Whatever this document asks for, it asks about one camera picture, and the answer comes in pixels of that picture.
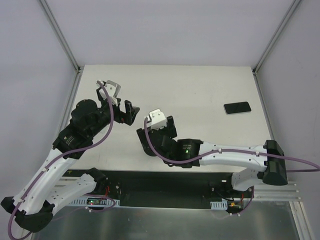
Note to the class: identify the aluminium rail right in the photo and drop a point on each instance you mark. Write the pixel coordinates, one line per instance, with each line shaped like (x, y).
(285, 193)

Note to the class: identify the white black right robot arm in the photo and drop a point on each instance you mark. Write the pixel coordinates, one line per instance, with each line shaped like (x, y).
(261, 163)

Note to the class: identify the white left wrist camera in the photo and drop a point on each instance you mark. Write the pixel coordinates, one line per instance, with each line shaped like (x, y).
(112, 88)

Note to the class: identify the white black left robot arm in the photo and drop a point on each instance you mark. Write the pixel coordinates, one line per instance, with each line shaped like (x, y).
(36, 205)

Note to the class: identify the black phone on table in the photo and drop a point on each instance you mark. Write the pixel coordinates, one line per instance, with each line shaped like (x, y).
(237, 108)

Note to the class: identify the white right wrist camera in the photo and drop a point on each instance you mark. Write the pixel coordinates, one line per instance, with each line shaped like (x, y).
(156, 119)

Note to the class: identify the right aluminium frame post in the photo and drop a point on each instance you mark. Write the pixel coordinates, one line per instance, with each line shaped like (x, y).
(290, 12)

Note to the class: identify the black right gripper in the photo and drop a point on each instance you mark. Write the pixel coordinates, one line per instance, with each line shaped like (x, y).
(155, 135)

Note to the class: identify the aluminium frame post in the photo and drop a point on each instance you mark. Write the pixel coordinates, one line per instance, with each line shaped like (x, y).
(290, 12)
(59, 34)

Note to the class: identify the left aluminium frame post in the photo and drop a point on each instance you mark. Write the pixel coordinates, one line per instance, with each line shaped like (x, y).
(59, 34)

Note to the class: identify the white right cable duct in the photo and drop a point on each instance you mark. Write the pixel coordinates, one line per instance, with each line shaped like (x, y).
(219, 205)

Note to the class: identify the white left cable duct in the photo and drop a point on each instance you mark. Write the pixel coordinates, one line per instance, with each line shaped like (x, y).
(86, 201)

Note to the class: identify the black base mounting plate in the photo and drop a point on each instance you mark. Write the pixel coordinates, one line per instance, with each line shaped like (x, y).
(180, 190)

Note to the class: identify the white cable duct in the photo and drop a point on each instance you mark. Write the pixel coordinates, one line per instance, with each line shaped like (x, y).
(219, 205)
(86, 201)

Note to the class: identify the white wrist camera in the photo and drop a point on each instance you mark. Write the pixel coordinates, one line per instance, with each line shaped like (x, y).
(156, 119)
(112, 88)

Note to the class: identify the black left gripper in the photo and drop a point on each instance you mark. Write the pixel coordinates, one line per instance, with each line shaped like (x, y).
(118, 110)

